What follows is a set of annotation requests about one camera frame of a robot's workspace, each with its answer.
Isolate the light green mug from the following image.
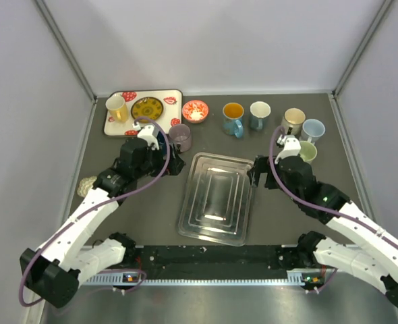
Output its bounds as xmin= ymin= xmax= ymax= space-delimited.
xmin=300 ymin=140 xmax=318 ymax=164

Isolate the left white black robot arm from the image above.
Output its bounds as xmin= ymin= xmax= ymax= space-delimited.
xmin=18 ymin=138 xmax=185 ymax=308

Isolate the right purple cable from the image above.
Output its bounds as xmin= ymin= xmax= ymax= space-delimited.
xmin=268 ymin=125 xmax=398 ymax=263

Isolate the teal mug white inside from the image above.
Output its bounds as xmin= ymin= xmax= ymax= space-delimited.
xmin=250 ymin=101 xmax=271 ymax=131

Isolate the white strawberry rectangular plate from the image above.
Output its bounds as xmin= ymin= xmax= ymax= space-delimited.
xmin=104 ymin=89 xmax=182 ymax=137

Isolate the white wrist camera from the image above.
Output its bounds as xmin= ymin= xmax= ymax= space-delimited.
xmin=133 ymin=122 xmax=160 ymax=151
xmin=274 ymin=135 xmax=301 ymax=164

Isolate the blue mug orange inside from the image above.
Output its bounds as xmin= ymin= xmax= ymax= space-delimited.
xmin=223 ymin=103 xmax=244 ymax=138

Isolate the grey slotted cable duct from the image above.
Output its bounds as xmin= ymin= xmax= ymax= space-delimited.
xmin=84 ymin=271 xmax=324 ymax=288

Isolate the yellow green patterned saucer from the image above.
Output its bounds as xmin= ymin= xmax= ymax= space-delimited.
xmin=131 ymin=97 xmax=164 ymax=120

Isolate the silver metal tray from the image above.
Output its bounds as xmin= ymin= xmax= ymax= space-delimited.
xmin=178 ymin=152 xmax=254 ymax=246

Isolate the light blue mug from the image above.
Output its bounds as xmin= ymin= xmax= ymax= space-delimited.
xmin=300 ymin=119 xmax=326 ymax=144

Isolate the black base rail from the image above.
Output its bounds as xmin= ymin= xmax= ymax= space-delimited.
xmin=131 ymin=244 xmax=308 ymax=281

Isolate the cream beige mug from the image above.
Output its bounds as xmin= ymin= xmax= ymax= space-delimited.
xmin=281 ymin=107 xmax=306 ymax=136

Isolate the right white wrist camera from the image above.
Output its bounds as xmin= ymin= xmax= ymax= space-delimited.
xmin=274 ymin=135 xmax=301 ymax=164

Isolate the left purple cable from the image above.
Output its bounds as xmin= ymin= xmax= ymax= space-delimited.
xmin=18 ymin=116 xmax=171 ymax=308

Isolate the yellow white mug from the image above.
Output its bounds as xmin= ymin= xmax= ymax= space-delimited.
xmin=105 ymin=94 xmax=128 ymax=123

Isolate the purple cable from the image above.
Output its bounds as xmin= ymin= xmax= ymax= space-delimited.
xmin=268 ymin=125 xmax=398 ymax=263
xmin=18 ymin=116 xmax=171 ymax=308

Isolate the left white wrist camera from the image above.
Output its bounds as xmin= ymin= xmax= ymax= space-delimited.
xmin=133 ymin=122 xmax=160 ymax=151

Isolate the red patterned small bowl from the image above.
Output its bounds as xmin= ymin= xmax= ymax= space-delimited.
xmin=181 ymin=100 xmax=209 ymax=124

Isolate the small floral dish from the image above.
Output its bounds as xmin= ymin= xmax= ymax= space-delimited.
xmin=77 ymin=176 xmax=97 ymax=198

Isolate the purple mug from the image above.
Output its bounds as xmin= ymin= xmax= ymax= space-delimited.
xmin=169 ymin=124 xmax=192 ymax=153

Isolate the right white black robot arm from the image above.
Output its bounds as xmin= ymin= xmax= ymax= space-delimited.
xmin=249 ymin=156 xmax=398 ymax=308

